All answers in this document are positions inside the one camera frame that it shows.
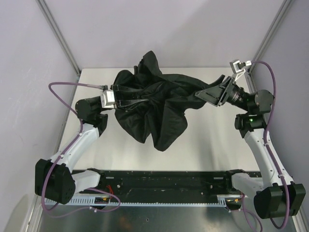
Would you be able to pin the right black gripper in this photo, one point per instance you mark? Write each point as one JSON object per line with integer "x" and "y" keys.
{"x": 225, "y": 91}

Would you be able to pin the black folding umbrella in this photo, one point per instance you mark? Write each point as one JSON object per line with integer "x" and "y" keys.
{"x": 163, "y": 100}

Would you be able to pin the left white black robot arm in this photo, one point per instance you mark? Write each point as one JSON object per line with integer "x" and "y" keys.
{"x": 54, "y": 178}

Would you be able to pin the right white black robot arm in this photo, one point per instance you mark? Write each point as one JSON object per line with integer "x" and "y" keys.
{"x": 277, "y": 195}

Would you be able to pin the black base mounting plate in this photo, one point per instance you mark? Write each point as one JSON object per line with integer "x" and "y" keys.
{"x": 169, "y": 187}

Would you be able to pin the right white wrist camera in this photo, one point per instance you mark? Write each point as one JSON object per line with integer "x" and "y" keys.
{"x": 239, "y": 68}

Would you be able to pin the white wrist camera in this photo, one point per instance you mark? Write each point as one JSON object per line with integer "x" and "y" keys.
{"x": 239, "y": 68}
{"x": 107, "y": 98}

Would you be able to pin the right aluminium frame post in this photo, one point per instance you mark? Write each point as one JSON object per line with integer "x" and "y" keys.
{"x": 273, "y": 28}

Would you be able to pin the aluminium frame post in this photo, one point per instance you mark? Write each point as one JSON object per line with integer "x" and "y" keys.
{"x": 273, "y": 28}
{"x": 44, "y": 8}

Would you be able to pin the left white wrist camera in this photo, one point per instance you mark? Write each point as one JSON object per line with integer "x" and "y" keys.
{"x": 107, "y": 98}

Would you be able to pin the left aluminium frame post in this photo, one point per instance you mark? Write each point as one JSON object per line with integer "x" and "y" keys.
{"x": 44, "y": 8}

